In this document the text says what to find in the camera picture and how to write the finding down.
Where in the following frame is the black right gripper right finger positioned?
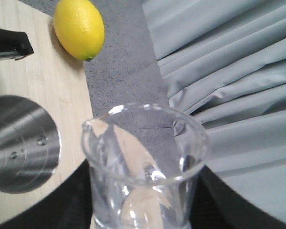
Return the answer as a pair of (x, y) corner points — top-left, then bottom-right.
(190, 166), (286, 229)

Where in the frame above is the steel double jigger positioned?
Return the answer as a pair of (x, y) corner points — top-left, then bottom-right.
(0, 95), (61, 194)

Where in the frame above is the grey curtain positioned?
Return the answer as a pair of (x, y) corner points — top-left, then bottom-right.
(142, 0), (286, 229)

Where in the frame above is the yellow lemon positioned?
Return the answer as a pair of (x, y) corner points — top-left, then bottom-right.
(53, 0), (105, 62)

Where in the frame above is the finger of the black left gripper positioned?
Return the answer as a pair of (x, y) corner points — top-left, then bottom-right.
(0, 29), (34, 60)

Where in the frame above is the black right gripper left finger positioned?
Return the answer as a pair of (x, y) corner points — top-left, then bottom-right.
(0, 160), (92, 229)

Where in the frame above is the bamboo cutting board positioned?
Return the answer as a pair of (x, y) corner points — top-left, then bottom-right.
(0, 0), (92, 224)

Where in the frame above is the clear glass beaker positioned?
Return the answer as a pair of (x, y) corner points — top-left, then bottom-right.
(82, 104), (210, 229)

